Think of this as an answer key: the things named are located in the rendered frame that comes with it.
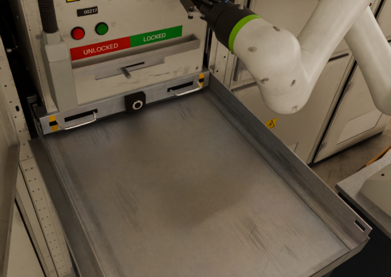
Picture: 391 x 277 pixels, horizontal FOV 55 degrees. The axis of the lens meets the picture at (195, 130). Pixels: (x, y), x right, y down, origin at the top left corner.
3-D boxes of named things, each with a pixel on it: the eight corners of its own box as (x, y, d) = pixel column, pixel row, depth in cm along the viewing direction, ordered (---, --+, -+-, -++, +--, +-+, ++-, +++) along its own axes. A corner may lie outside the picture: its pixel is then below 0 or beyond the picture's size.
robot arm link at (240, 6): (268, 7, 78) (232, 14, 74) (257, 56, 86) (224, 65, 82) (251, -5, 82) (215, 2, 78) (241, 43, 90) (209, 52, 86)
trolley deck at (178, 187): (361, 251, 94) (370, 238, 90) (129, 402, 68) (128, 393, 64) (213, 97, 135) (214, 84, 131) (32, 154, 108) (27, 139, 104)
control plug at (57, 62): (79, 108, 92) (68, 45, 80) (59, 114, 90) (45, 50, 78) (69, 91, 97) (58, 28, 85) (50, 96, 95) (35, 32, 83)
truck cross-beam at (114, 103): (208, 85, 127) (210, 70, 123) (43, 134, 104) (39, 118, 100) (200, 77, 130) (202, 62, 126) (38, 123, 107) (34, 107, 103)
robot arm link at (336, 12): (327, -35, 89) (374, -28, 83) (332, 2, 99) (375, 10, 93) (244, 86, 83) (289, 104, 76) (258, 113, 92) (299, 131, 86)
